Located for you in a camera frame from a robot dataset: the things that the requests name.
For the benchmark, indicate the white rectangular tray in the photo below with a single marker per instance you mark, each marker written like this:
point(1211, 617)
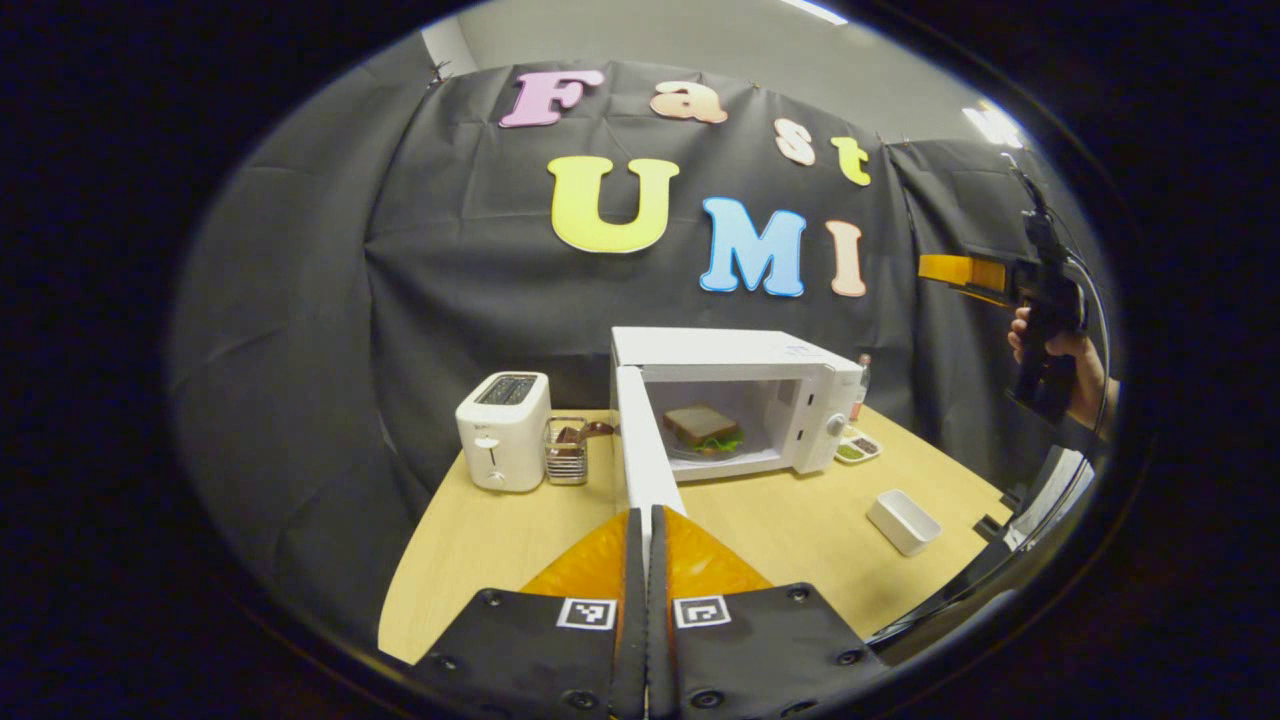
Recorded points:
point(903, 522)

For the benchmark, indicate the sandwich with lettuce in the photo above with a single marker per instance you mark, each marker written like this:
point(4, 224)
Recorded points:
point(700, 425)

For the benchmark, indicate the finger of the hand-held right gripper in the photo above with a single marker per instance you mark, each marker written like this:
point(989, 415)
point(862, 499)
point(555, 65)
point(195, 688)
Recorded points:
point(960, 272)

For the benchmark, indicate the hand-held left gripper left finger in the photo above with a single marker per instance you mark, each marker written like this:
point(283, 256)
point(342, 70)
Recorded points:
point(628, 620)

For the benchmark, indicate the divided plate of beans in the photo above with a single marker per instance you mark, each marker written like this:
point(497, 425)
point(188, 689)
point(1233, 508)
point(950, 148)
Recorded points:
point(858, 447)

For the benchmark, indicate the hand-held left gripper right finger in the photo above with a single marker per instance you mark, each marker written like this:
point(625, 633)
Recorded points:
point(660, 620)

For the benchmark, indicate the ceiling light panel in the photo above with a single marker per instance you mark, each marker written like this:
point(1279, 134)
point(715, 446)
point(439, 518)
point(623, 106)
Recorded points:
point(992, 125)
point(815, 10)

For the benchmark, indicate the white microwave oven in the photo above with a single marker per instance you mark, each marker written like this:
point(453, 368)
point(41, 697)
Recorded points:
point(720, 350)

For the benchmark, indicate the black backdrop cloth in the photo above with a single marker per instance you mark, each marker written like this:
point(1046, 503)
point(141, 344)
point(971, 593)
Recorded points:
point(450, 280)

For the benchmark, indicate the clear plastic bottle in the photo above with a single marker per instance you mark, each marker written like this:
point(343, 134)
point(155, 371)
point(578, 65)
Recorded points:
point(860, 390)

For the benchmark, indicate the brown utensil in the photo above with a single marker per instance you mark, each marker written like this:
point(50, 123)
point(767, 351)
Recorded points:
point(585, 431)

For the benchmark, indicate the white toaster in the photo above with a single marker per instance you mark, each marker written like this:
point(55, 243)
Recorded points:
point(500, 440)

